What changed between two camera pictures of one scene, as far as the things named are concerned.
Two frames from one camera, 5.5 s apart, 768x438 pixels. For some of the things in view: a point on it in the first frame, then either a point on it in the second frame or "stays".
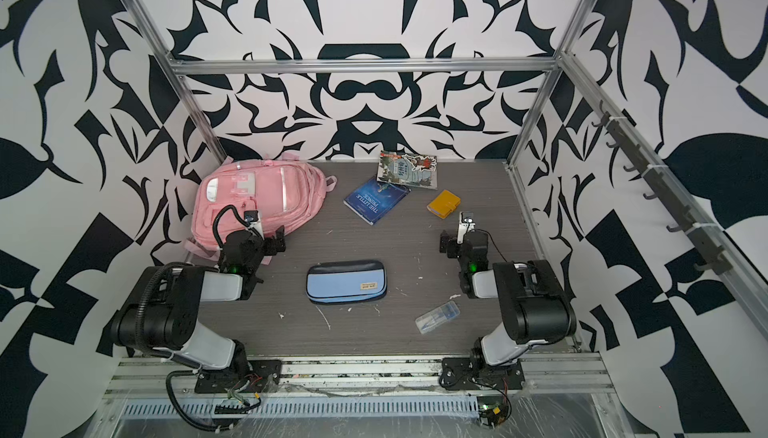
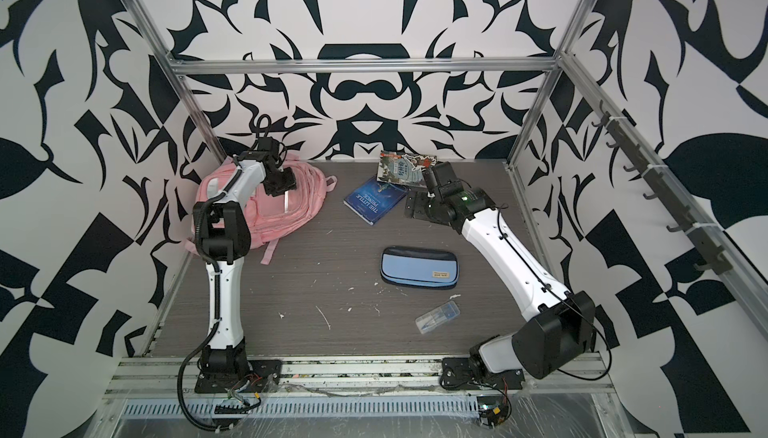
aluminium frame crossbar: (367, 65) stays
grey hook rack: (713, 259) stays
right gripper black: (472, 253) -> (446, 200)
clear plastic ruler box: (437, 317) stays
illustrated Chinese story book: (413, 170) stays
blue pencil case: (346, 281) -> (419, 267)
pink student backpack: (273, 194) stays
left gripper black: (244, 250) -> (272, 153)
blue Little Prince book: (375, 199) stays
